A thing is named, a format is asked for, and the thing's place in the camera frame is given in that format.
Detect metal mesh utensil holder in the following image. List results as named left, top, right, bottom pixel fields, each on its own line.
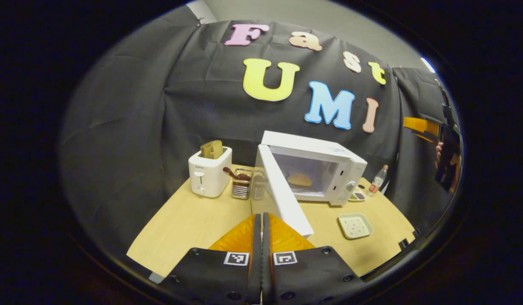
left=231, top=168, right=253, bottom=200

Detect pink round bun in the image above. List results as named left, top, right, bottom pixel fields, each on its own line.
left=287, top=173, right=313, bottom=187

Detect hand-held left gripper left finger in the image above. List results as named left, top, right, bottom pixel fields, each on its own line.
left=160, top=214, right=262, bottom=305

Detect white toaster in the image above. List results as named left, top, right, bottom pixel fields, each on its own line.
left=188, top=147, right=233, bottom=198

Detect clear plastic water bottle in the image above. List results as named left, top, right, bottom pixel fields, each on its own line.
left=368, top=165, right=389, bottom=197

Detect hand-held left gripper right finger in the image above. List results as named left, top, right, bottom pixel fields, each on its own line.
left=263, top=213, right=366, bottom=305

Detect black backdrop cloth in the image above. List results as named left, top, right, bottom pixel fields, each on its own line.
left=60, top=6, right=461, bottom=250

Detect brown wooden spoon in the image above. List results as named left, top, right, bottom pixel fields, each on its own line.
left=223, top=166, right=251, bottom=181

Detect brown bread slice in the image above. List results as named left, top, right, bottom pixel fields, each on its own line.
left=200, top=140, right=224, bottom=160

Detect white microwave oven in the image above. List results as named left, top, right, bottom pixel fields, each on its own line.
left=251, top=130, right=368, bottom=238

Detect white rectangular food tray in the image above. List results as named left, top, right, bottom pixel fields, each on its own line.
left=338, top=213, right=374, bottom=240

